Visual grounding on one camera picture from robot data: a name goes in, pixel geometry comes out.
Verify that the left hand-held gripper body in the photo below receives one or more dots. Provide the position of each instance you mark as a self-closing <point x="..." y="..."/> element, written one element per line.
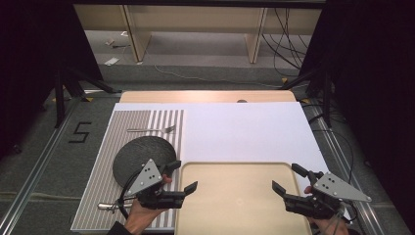
<point x="147" y="178"/>

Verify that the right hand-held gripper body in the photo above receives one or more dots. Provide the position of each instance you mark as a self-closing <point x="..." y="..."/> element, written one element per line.
<point x="339" y="189"/>

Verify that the person's right hand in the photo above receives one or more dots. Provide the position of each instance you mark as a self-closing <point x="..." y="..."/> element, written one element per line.
<point x="326" y="225"/>

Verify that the person's left hand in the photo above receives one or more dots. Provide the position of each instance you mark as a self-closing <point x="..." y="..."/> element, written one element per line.
<point x="142" y="217"/>

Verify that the round black plate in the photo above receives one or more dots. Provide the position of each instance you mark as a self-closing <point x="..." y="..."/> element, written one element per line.
<point x="140" y="156"/>

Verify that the beige plastic tray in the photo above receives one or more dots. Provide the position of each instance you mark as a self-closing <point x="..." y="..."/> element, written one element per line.
<point x="238" y="196"/>

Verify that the silver fork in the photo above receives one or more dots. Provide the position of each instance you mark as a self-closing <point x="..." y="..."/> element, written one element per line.
<point x="147" y="130"/>

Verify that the grey white striped placemat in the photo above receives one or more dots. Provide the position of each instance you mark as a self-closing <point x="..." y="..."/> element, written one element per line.
<point x="98" y="182"/>

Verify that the white board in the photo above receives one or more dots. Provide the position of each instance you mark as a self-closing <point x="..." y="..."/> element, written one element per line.
<point x="244" y="130"/>

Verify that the light wooden table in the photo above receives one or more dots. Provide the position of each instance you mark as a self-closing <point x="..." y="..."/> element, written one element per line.
<point x="195" y="97"/>

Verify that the black metal stand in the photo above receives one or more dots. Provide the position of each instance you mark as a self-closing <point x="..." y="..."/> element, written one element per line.
<point x="327" y="98"/>
<point x="59" y="98"/>

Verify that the black curtain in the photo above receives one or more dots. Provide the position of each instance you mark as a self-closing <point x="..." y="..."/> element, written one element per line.
<point x="32" y="65"/>
<point x="375" y="81"/>

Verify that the white paper scrap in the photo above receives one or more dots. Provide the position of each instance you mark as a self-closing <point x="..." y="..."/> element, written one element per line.
<point x="112" y="61"/>

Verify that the small paper scrap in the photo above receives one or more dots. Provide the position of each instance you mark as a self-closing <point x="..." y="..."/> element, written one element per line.
<point x="110" y="41"/>

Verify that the metal floor rail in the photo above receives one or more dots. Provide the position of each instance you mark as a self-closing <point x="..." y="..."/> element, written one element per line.
<point x="339" y="153"/>
<point x="36" y="169"/>

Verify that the light wooden desk frame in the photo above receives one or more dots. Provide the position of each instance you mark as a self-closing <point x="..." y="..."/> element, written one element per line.
<point x="195" y="19"/>

